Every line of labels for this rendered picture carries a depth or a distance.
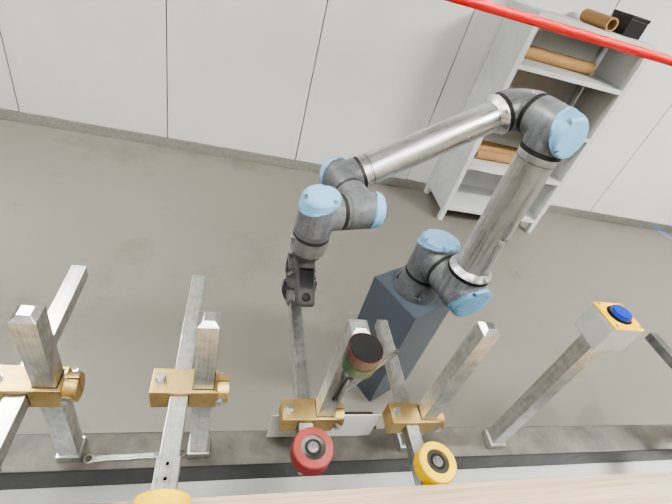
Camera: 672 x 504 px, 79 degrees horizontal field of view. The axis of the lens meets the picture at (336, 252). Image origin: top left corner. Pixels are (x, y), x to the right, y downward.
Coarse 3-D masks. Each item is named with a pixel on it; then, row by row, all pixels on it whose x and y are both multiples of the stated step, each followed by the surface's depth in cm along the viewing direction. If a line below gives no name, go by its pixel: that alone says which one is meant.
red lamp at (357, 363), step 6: (372, 336) 69; (348, 342) 67; (348, 348) 66; (348, 354) 66; (348, 360) 66; (354, 360) 65; (360, 360) 64; (378, 360) 65; (354, 366) 66; (360, 366) 65; (366, 366) 65; (372, 366) 65
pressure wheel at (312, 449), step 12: (300, 432) 78; (312, 432) 79; (324, 432) 80; (300, 444) 77; (312, 444) 77; (324, 444) 78; (300, 456) 75; (312, 456) 76; (324, 456) 76; (300, 468) 75; (312, 468) 74; (324, 468) 76
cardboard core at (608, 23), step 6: (582, 12) 281; (588, 12) 276; (594, 12) 272; (600, 12) 270; (582, 18) 281; (588, 18) 275; (594, 18) 270; (600, 18) 265; (606, 18) 261; (612, 18) 258; (594, 24) 271; (600, 24) 265; (606, 24) 260; (612, 24) 264; (606, 30) 262; (612, 30) 263
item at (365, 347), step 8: (360, 336) 68; (368, 336) 68; (352, 344) 66; (360, 344) 67; (368, 344) 67; (376, 344) 67; (360, 352) 65; (368, 352) 66; (376, 352) 66; (368, 360) 65; (344, 384) 77; (336, 400) 81
